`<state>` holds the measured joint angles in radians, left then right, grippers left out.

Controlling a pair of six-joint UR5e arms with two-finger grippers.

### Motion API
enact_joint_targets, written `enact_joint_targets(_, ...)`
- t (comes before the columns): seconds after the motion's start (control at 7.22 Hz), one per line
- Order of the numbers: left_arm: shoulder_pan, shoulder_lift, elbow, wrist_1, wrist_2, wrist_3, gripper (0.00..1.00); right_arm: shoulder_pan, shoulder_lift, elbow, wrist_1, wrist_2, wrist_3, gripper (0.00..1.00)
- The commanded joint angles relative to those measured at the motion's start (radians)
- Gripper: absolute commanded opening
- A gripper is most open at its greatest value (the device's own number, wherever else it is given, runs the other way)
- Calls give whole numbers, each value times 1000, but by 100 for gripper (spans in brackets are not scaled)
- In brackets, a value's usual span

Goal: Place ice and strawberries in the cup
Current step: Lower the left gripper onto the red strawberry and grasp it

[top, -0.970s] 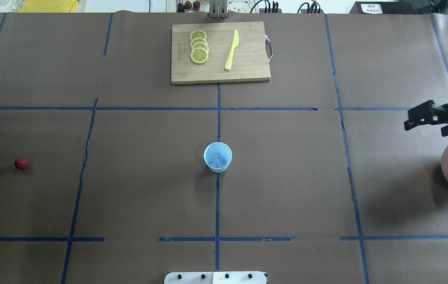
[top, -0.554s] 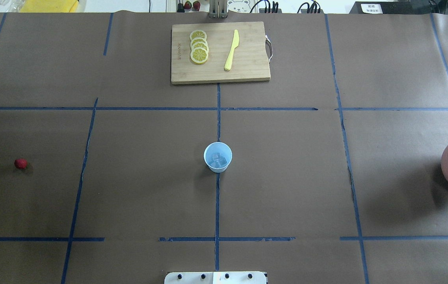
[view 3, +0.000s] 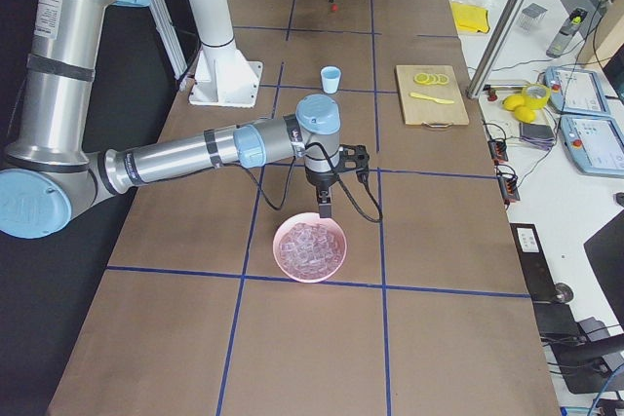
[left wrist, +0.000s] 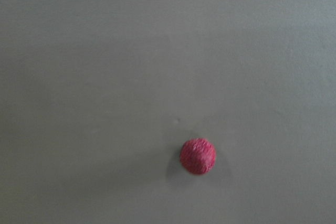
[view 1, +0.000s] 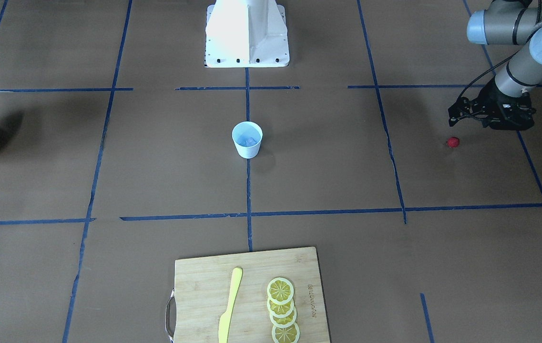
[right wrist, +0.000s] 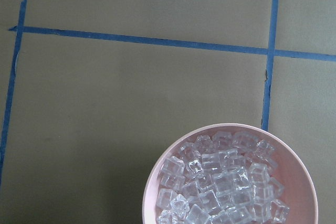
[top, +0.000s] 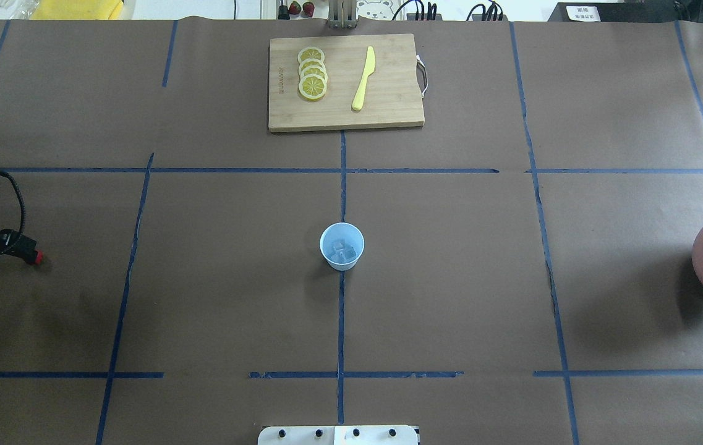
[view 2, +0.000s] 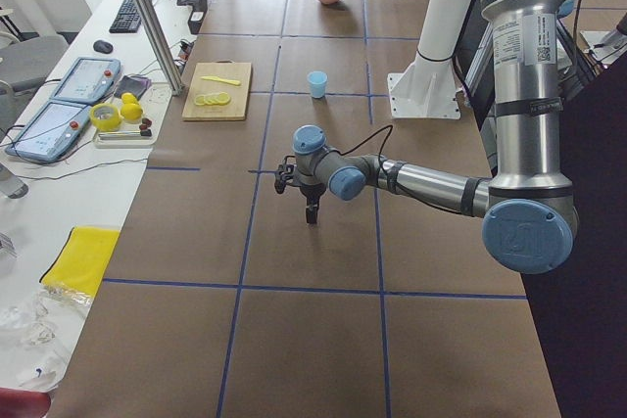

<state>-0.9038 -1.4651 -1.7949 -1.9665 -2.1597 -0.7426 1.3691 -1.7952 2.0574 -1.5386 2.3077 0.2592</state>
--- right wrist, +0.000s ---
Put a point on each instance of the pile of ice cubes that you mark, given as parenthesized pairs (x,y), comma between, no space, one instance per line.
(223,178)

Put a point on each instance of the pink bowl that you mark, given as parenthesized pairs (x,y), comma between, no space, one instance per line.
(299,195)

